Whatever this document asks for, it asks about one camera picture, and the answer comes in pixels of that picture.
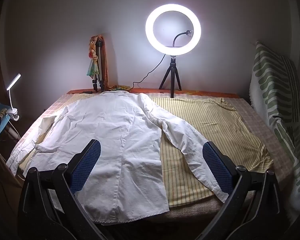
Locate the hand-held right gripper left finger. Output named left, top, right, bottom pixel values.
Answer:
left=17, top=139, right=108, bottom=240

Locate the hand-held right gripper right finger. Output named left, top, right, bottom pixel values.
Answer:
left=202, top=141, right=286, bottom=240

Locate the white long-sleeved shirt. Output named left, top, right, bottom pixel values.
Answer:
left=6, top=91, right=232, bottom=226

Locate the yellow striped cloth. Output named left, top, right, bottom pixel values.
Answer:
left=19, top=93, right=274, bottom=209

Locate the blue chair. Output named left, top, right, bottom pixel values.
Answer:
left=0, top=89, right=13, bottom=143

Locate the colourful printed cloth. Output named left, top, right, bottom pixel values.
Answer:
left=86, top=36, right=102, bottom=77

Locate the orange cloth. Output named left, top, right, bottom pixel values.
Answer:
left=99, top=36, right=110, bottom=91

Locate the woven patterned cloth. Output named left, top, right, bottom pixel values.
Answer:
left=0, top=108, right=10, bottom=130

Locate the green patterned white blanket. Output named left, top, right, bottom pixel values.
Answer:
left=249, top=41, right=300, bottom=228

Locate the small black tripod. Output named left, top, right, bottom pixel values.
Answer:
left=159, top=54, right=182, bottom=98

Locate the white clip lamp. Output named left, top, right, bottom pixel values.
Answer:
left=5, top=73, right=22, bottom=121

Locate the folded grey tripod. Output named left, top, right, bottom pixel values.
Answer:
left=91, top=39, right=105, bottom=92

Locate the black gooseneck phone holder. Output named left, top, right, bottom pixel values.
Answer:
left=165, top=30, right=194, bottom=48

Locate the black power cable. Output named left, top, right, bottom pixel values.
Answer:
left=110, top=54, right=165, bottom=92

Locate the white ring light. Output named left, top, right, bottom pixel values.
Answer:
left=145, top=3, right=202, bottom=55

